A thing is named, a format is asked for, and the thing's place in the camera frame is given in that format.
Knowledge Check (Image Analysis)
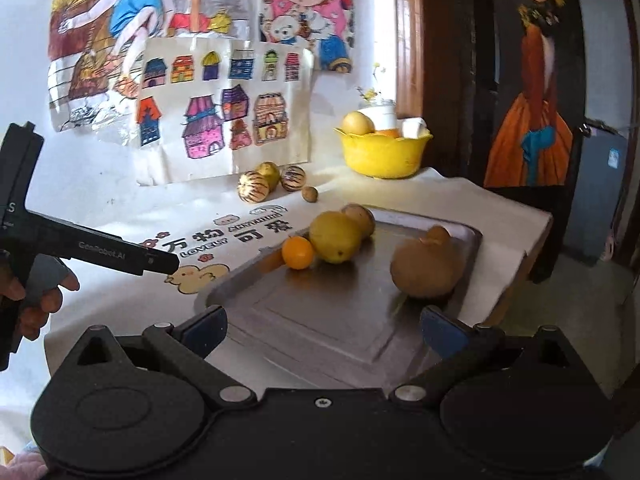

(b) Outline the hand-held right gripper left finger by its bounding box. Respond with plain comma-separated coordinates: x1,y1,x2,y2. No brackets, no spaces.
74,304,258,408

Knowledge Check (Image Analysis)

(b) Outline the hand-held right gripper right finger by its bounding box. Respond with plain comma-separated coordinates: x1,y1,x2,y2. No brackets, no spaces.
389,305,576,408

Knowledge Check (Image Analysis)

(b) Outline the yellow flower sprig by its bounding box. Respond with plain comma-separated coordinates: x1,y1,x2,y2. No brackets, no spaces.
356,62,387,108

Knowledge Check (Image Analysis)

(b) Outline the brown wooden door frame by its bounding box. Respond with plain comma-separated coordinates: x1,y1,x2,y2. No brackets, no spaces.
392,0,426,111

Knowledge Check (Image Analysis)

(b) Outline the coloured houses drawing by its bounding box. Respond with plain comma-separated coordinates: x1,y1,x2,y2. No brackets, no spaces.
132,36,316,187

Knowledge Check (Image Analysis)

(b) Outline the yellow pear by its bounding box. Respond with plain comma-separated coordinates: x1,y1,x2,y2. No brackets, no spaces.
308,211,362,265

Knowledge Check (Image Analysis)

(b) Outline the white jar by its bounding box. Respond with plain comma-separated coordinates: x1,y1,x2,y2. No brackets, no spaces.
357,102,397,131

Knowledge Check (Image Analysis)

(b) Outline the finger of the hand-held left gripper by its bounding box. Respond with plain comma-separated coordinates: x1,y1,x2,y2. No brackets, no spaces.
142,251,181,277

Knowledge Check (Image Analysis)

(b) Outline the small striped melon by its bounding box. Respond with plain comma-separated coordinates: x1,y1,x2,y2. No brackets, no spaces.
280,165,307,192
236,170,271,204

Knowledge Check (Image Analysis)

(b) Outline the grey appliance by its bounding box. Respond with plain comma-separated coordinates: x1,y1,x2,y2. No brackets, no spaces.
565,120,628,266

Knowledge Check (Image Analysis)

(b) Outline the yellow plastic bowl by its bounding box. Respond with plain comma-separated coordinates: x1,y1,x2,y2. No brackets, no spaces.
334,126,433,179

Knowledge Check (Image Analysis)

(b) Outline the yellow-green round fruit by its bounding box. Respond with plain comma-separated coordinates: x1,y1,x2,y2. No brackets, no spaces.
255,161,281,193

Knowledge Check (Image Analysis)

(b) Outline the woman in orange dress painting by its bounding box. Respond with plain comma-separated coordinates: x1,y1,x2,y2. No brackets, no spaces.
482,0,586,188

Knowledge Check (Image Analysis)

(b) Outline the metal tray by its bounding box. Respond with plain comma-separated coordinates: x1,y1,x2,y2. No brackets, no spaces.
194,205,483,386

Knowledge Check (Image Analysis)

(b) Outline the white paper cup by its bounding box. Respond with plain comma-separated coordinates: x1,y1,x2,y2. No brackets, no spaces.
400,117,431,139

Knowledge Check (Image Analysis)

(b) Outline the girl with bear drawing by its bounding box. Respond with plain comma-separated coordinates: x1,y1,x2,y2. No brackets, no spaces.
257,0,353,73

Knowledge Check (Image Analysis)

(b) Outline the boy with fan drawing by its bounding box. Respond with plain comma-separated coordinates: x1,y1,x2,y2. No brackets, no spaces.
47,0,261,133

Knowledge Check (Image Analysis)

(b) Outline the pale yellow round fruit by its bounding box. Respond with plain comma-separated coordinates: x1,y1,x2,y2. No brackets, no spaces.
342,111,376,136

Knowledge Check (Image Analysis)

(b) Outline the person's left hand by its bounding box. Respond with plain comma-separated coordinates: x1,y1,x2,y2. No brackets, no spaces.
0,252,81,342

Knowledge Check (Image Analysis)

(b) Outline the dark wooden door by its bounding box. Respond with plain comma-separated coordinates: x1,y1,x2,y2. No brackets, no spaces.
422,0,588,281

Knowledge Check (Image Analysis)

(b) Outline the white printed tablecloth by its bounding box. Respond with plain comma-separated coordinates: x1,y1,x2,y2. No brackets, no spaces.
45,165,553,391

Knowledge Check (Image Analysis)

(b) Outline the large cream striped melon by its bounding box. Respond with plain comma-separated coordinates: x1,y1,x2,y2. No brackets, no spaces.
341,203,376,241

